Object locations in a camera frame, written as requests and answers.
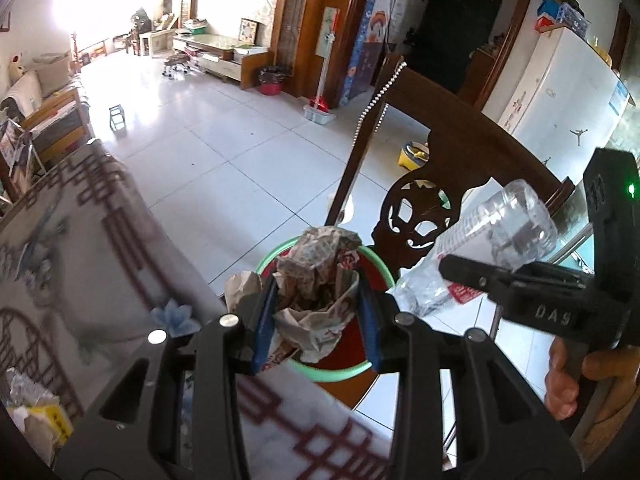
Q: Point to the television cabinet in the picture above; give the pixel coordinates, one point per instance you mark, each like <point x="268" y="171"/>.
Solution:
<point x="215" y="55"/>

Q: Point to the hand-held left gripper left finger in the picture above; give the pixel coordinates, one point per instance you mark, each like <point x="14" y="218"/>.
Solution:
<point x="262" y="327"/>

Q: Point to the small dark stool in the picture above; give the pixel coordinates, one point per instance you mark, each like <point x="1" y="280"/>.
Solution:
<point x="116" y="119"/>

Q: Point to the yellow potty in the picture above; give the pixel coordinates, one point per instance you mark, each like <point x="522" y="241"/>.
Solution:
<point x="412" y="155"/>

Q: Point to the wooden sofa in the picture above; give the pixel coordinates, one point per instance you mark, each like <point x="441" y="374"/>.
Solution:
<point x="50" y="110"/>

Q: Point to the person's right hand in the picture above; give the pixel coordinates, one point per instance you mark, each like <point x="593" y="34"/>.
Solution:
<point x="565" y="385"/>

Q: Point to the red waste bin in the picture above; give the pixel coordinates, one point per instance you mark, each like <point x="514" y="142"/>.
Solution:
<point x="272" y="82"/>

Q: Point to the white mop bucket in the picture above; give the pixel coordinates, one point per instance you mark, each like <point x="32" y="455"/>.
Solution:
<point x="319" y="114"/>

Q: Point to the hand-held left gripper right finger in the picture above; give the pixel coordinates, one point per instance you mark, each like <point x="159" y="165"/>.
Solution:
<point x="370" y="327"/>

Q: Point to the cartoon wall poster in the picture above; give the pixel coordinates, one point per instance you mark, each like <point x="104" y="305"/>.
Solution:
<point x="380" y="25"/>

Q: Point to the blue plastic box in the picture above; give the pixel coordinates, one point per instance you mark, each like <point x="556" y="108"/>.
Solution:
<point x="547" y="10"/>

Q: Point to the carved wooden chair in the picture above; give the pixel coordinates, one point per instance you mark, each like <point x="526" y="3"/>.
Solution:
<point x="460" y="135"/>

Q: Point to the newspaper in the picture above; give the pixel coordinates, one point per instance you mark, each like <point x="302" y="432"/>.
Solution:
<point x="310" y="270"/>

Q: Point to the green red plastic bin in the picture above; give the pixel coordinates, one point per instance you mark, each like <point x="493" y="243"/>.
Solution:
<point x="325" y="374"/>

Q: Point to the clear plastic bottle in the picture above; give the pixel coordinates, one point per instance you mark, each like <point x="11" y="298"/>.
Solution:
<point x="475" y="230"/>

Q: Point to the printed table cover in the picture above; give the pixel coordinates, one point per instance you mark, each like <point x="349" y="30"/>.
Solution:
<point x="100" y="260"/>

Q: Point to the framed picture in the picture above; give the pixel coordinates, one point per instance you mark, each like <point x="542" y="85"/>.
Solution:
<point x="248" y="31"/>

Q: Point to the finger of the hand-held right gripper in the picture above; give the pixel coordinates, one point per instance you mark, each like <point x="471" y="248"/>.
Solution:
<point x="475" y="274"/>
<point x="525" y="242"/>

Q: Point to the yellow tissue pack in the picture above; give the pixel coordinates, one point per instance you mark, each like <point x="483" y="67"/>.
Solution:
<point x="40" y="410"/>

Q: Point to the rolling stool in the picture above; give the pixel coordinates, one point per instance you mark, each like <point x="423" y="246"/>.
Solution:
<point x="176" y="62"/>

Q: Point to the clear storage box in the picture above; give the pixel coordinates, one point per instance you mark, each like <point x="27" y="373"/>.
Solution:
<point x="574" y="19"/>

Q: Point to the white refrigerator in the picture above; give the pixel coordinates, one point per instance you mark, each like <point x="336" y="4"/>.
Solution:
<point x="560" y="95"/>

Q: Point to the white plush toy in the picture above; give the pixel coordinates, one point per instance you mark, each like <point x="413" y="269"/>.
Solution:
<point x="17" y="64"/>

